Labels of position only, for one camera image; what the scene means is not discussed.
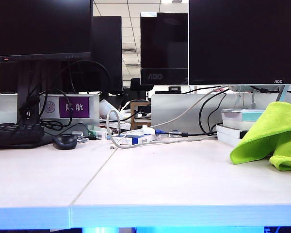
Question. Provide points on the blue white cardboard box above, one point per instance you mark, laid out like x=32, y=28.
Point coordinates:
x=135, y=140

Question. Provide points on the lime green microfiber rag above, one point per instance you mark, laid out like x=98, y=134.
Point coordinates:
x=269, y=126

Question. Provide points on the black monitor stand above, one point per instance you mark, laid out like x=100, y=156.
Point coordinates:
x=26, y=80

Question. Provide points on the silver monitor stand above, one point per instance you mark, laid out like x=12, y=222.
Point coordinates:
x=281, y=95

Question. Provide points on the acrylic sign purple label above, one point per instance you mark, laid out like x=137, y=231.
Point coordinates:
x=74, y=106

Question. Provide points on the green white small box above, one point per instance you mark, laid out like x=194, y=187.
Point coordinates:
x=99, y=135

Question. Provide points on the large AOC monitor silver trim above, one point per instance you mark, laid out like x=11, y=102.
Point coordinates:
x=245, y=41

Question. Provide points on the wide frosted desk partition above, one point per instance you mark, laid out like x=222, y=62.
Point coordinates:
x=169, y=109

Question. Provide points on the metal partition clamp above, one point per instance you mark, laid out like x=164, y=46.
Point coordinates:
x=175, y=131

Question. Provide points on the white power adapter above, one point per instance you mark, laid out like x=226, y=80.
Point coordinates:
x=148, y=129

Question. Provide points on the black office chair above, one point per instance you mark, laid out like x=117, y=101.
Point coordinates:
x=137, y=85

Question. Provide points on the black monitor orange logo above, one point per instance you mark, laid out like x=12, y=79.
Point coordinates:
x=38, y=29

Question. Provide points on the white plastic bottle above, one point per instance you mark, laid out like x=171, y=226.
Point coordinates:
x=106, y=108

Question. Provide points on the AOC monitor rear side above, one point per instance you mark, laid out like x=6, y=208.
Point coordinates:
x=163, y=41

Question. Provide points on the narrow frosted desk partition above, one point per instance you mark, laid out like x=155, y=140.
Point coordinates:
x=2, y=109

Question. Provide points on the small wooden shelf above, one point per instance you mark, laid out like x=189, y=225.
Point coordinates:
x=132, y=116

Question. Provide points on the black computer mouse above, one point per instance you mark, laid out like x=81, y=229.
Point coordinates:
x=64, y=142

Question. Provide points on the black keyboard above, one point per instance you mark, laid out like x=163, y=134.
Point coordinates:
x=14, y=136

